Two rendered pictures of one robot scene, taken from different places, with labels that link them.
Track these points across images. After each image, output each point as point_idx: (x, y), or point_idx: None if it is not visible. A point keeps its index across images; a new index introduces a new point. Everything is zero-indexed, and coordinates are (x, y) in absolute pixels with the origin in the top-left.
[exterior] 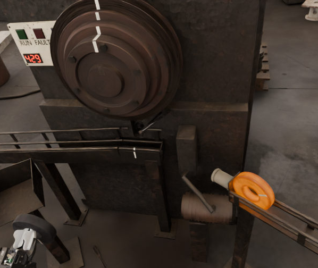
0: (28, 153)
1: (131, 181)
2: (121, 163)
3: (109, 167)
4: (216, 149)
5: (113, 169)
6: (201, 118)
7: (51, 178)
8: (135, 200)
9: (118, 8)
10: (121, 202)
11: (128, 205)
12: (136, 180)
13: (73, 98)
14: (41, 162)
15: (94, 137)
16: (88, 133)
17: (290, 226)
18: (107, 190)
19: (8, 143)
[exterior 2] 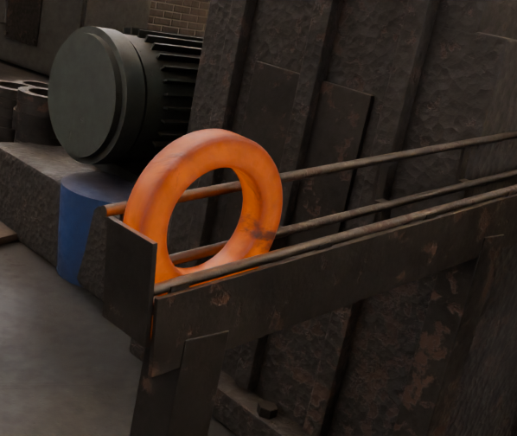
0: (490, 210)
1: None
2: None
3: (512, 273)
4: None
5: (513, 279)
6: None
7: (475, 323)
8: (494, 396)
9: None
10: (462, 426)
11: (469, 432)
12: None
13: None
14: (494, 248)
15: None
16: None
17: None
18: (460, 384)
19: (373, 205)
